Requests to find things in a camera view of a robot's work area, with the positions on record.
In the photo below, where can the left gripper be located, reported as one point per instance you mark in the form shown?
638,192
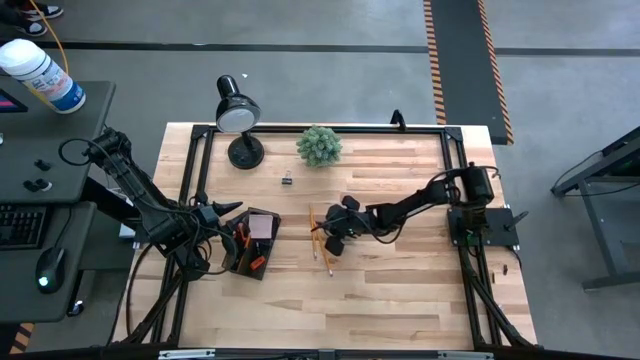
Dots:
207,216

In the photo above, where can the black binder clip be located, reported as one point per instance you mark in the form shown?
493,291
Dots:
286,179

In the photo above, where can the dark grey side desk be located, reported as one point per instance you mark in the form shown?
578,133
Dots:
50,125

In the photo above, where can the black mesh desk organizer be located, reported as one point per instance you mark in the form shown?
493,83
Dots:
267,247

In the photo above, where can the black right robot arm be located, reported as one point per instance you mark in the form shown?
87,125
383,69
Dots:
425,197

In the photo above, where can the black curved frame bracket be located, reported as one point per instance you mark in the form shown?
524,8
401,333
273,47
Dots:
398,120

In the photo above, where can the black desk lamp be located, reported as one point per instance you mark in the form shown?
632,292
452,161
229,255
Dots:
239,117

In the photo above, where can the small black desk knob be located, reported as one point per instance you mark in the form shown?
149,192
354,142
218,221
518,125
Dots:
42,164
37,185

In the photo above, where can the potted green succulent plant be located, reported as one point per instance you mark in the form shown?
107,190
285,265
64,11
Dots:
320,146

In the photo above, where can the black aluminium table frame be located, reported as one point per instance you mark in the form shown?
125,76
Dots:
360,129

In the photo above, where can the tablet screen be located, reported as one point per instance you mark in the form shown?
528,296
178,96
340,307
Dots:
10,102

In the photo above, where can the pink sticky note pad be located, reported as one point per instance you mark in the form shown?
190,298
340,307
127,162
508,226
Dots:
261,226

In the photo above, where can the dark metal table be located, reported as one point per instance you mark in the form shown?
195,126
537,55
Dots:
615,160

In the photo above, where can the white wipes canister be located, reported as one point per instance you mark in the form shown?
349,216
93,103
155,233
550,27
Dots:
40,75

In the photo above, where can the person's shoe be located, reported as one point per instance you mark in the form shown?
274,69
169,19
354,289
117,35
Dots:
30,27
42,11

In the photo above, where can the orange eraser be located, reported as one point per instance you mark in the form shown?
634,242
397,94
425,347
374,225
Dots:
257,263

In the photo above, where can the black floor mat striped edges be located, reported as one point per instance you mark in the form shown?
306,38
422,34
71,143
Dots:
465,60

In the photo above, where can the black keyboard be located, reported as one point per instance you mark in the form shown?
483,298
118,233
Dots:
20,225

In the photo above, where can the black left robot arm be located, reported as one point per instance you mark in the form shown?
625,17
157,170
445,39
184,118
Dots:
135,185

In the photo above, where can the black computer mouse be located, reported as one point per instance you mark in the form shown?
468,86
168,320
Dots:
50,267

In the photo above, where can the silver frame bracket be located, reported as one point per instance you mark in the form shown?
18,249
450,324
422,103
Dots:
187,354
465,355

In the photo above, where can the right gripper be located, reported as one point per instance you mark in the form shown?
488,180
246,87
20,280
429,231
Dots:
350,222

